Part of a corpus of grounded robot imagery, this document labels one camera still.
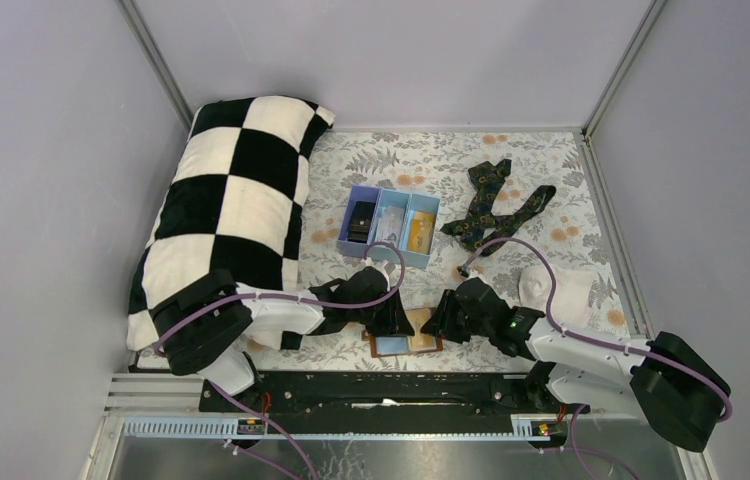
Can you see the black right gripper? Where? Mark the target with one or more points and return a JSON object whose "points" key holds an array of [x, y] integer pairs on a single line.
{"points": [[441, 322]]}

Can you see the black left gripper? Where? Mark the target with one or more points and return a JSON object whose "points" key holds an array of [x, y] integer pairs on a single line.
{"points": [[393, 322]]}

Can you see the light blue card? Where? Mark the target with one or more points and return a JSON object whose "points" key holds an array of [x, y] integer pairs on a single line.
{"points": [[391, 345]]}

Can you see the brown leather card holder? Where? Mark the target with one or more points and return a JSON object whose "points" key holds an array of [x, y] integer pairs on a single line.
{"points": [[417, 318]]}

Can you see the pale grey credit card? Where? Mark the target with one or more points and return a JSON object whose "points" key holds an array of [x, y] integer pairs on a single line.
{"points": [[390, 225]]}

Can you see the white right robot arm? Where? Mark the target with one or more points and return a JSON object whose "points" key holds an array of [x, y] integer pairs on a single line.
{"points": [[663, 382]]}

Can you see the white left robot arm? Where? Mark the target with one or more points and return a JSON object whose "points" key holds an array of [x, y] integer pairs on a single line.
{"points": [[199, 326]]}

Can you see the blue three-compartment organizer box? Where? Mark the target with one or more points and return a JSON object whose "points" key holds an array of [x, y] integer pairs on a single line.
{"points": [[383, 197]]}

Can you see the black item in box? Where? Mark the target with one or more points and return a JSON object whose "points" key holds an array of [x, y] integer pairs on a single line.
{"points": [[360, 222]]}

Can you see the white crumpled cloth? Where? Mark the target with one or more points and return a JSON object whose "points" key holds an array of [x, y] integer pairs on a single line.
{"points": [[570, 304]]}

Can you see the floral patterned table mat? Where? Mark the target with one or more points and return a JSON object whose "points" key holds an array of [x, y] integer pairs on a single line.
{"points": [[436, 164]]}

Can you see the black and white checkered pillow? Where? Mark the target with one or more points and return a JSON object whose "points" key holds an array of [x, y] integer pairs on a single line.
{"points": [[235, 203]]}

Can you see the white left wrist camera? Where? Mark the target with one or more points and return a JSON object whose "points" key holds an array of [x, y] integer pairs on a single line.
{"points": [[383, 267]]}

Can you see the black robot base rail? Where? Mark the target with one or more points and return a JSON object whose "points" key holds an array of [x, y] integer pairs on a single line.
{"points": [[398, 403]]}

